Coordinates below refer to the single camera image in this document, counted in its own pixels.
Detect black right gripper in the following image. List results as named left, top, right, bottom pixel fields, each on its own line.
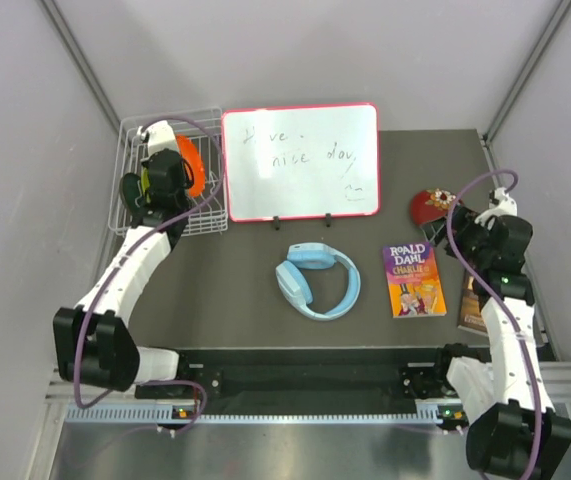
left=420, top=203, right=494, bottom=266

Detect orange plate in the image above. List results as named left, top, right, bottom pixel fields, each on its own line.
left=176, top=135, right=206, bottom=198

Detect red floral plate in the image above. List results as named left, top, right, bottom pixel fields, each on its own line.
left=409, top=188, right=457, bottom=226

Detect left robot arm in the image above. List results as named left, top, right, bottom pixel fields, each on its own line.
left=53, top=144, right=205, bottom=397

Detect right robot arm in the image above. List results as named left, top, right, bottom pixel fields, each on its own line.
left=430, top=205, right=571, bottom=479

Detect lime green plate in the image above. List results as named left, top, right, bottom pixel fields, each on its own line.
left=139, top=168, right=150, bottom=203

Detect dark green plate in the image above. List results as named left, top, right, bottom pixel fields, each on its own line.
left=119, top=172, right=146, bottom=217

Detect purple Roald Dahl book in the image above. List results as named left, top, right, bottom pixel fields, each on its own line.
left=382, top=242, right=447, bottom=318

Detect dark brown book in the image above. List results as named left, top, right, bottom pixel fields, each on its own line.
left=457, top=273, right=488, bottom=337

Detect pink framed whiteboard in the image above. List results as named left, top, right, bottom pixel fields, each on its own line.
left=222, top=103, right=381, bottom=222

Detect light blue headphones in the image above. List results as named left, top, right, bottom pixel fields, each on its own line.
left=275, top=242, right=362, bottom=322

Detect white wire dish rack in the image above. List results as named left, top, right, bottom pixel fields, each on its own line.
left=107, top=106, right=228, bottom=237

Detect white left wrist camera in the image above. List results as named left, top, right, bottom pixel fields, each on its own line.
left=137, top=120, right=179, bottom=156

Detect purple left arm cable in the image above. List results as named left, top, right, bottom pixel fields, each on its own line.
left=72, top=116, right=226, bottom=435

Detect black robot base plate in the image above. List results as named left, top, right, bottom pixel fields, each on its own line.
left=179, top=343, right=469, bottom=398

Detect grey slotted cable duct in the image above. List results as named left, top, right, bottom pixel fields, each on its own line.
left=64, top=403, right=466, bottom=426

